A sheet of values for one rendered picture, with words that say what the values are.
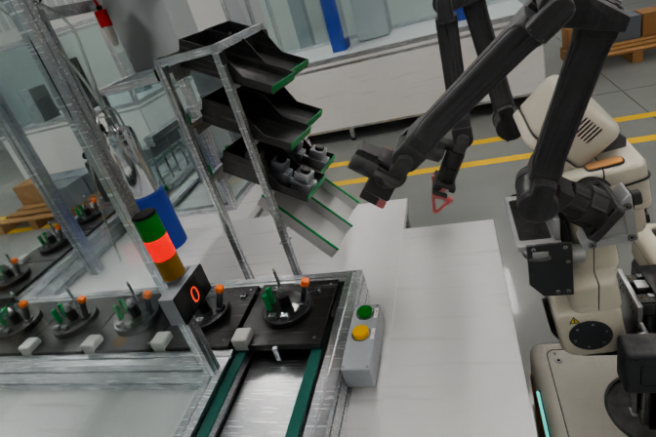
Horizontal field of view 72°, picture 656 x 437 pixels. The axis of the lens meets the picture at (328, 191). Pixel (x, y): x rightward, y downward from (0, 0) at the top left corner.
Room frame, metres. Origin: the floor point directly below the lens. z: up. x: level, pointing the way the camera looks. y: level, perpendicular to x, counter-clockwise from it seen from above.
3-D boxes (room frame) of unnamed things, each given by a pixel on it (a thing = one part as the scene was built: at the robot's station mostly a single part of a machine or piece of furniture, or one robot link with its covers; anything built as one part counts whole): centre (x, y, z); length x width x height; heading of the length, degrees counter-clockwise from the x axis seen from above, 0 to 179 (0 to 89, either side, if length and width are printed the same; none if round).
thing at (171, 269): (0.85, 0.37, 1.28); 0.05 x 0.05 x 0.05
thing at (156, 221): (0.85, 0.37, 1.38); 0.05 x 0.05 x 0.05
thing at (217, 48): (1.37, 0.19, 1.26); 0.36 x 0.21 x 0.80; 160
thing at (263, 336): (0.99, 0.20, 0.96); 0.24 x 0.24 x 0.02; 70
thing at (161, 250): (0.85, 0.37, 1.33); 0.05 x 0.05 x 0.05
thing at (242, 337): (0.93, 0.32, 0.97); 0.05 x 0.05 x 0.04; 70
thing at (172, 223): (1.82, 0.75, 0.99); 0.16 x 0.16 x 0.27
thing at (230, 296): (1.07, 0.44, 1.01); 0.24 x 0.24 x 0.13; 70
